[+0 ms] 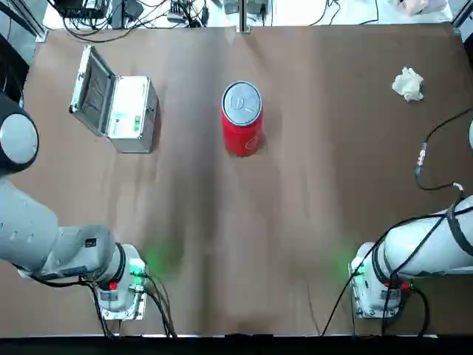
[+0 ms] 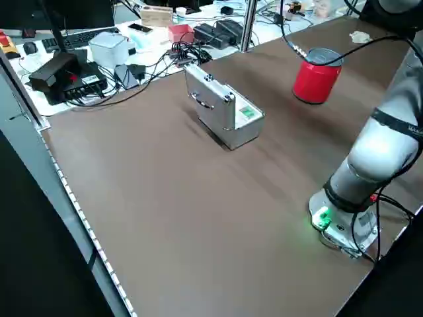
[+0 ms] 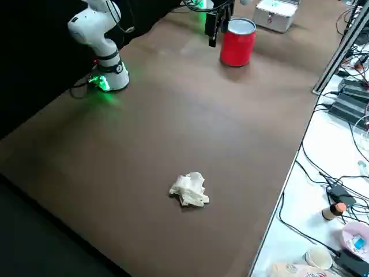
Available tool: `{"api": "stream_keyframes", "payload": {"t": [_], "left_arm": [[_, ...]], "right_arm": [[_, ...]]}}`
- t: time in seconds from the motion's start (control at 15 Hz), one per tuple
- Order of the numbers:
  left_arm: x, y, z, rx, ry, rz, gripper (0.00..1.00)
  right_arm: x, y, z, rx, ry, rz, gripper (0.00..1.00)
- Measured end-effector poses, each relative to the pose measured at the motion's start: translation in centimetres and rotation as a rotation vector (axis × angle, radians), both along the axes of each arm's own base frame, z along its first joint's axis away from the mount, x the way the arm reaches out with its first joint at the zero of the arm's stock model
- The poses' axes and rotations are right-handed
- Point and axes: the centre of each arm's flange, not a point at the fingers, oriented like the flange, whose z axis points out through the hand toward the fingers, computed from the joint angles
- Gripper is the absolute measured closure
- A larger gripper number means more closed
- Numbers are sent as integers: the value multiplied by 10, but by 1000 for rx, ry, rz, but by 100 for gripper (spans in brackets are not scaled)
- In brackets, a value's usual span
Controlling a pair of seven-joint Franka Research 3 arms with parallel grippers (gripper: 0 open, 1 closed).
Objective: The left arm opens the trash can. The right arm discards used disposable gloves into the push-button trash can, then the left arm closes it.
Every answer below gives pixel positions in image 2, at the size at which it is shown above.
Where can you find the black monitor stand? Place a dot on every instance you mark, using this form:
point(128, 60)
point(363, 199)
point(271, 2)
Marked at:
point(57, 33)

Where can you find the silver aluminium case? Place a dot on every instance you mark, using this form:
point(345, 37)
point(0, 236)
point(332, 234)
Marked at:
point(215, 105)

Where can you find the grey table edge rail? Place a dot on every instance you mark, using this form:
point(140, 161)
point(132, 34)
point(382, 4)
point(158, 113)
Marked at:
point(56, 198)

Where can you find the red yellow emergency stop button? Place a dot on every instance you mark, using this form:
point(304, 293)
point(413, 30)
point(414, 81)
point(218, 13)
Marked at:
point(8, 49)

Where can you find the black plug adapter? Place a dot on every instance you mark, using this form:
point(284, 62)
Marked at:
point(137, 71)

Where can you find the red open box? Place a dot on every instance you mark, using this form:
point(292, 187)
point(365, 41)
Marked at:
point(180, 33)

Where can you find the aluminium profile post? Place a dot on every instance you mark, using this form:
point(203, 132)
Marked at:
point(248, 26)

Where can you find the grey power adapter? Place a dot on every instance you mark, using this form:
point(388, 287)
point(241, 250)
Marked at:
point(125, 77)

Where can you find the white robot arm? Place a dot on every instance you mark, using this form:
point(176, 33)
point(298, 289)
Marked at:
point(373, 148)

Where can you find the black monitor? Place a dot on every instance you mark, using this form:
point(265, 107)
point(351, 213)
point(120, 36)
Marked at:
point(82, 13)

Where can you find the grey usb hub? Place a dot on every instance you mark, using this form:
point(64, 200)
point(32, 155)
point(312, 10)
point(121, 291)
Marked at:
point(178, 61)

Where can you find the black keyboard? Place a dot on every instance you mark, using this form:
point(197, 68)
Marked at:
point(82, 38)

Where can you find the black network switch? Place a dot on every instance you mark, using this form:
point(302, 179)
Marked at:
point(89, 82)

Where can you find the red push-button trash can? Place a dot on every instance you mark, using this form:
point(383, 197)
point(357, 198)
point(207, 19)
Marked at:
point(314, 82)

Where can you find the black power brick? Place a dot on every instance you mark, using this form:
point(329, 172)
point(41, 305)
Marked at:
point(226, 29)
point(205, 33)

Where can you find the teal white packet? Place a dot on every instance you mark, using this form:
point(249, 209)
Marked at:
point(137, 41)

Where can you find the black computer mouse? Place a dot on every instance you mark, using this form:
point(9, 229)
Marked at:
point(29, 48)

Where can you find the dark red small box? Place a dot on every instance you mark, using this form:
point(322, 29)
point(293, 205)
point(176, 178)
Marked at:
point(28, 33)

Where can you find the white cube box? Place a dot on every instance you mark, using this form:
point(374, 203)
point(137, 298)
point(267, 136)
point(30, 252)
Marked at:
point(107, 49)

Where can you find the small white cup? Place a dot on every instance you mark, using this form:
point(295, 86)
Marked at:
point(181, 12)

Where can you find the small black adapter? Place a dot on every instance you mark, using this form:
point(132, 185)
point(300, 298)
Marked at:
point(279, 18)

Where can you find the wooden box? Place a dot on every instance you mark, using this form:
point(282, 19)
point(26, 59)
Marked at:
point(155, 16)

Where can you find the small black box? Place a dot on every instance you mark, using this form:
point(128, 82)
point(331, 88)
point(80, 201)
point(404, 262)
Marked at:
point(227, 10)

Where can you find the pink bowl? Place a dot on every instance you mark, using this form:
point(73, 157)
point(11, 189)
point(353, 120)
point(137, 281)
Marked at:
point(285, 9)

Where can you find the brown bottle orange cap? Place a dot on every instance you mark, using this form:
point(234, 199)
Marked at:
point(295, 7)

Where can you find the smartphone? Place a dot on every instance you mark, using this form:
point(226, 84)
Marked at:
point(140, 28)

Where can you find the black rectangular box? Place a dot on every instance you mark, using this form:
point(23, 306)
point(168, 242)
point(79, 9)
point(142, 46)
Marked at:
point(53, 71)

